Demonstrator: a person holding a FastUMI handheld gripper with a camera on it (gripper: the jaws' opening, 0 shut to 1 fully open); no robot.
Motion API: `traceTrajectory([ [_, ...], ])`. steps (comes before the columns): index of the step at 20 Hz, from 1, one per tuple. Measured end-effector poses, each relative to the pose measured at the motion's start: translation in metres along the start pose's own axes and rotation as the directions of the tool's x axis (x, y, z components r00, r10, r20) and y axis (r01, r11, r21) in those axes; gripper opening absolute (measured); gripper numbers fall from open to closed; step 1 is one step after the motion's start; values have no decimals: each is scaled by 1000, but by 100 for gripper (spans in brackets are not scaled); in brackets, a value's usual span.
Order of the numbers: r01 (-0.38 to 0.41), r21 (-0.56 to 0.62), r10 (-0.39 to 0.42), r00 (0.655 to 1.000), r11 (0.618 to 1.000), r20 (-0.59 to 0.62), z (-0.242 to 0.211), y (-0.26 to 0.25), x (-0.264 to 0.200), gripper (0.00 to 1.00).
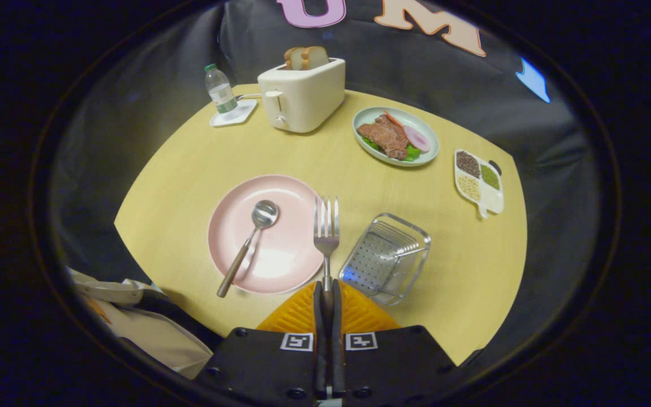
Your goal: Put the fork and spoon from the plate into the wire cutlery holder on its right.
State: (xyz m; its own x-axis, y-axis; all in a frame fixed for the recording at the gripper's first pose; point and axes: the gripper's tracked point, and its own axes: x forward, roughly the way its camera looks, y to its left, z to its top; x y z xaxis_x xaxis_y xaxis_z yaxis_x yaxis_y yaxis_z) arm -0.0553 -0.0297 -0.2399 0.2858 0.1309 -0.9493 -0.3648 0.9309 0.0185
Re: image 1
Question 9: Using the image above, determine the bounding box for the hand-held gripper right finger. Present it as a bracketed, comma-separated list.
[331, 279, 459, 407]

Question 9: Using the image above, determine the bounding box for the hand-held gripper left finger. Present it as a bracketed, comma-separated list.
[193, 281, 329, 407]

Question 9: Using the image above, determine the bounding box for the wooden handled metal fork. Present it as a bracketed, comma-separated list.
[313, 196, 341, 317]

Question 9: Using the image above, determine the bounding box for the wooden handled metal spoon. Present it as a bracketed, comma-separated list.
[216, 200, 280, 298]

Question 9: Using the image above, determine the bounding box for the clear glass drainer box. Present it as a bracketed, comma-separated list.
[339, 213, 432, 307]

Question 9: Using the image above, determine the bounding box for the pink round plate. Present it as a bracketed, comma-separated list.
[207, 174, 326, 296]

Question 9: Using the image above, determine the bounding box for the beige clothing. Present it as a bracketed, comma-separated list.
[66, 269, 216, 380]

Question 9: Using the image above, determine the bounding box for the white divided grain dish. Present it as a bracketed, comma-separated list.
[454, 149, 505, 219]

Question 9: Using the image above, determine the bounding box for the green lettuce leaf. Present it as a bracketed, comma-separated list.
[361, 136, 422, 163]

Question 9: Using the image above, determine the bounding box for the brown meat slice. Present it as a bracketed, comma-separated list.
[357, 114, 410, 161]

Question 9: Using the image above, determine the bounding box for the pink ham slice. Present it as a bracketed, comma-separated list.
[403, 125, 431, 153]

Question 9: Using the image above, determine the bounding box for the pale green plate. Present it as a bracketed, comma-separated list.
[352, 106, 440, 168]

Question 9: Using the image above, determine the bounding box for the white square coaster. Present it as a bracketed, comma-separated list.
[209, 99, 258, 127]

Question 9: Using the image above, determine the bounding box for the cream white toaster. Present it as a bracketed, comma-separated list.
[257, 57, 346, 134]

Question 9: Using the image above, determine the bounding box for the clear plastic water bottle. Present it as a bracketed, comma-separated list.
[204, 63, 240, 115]

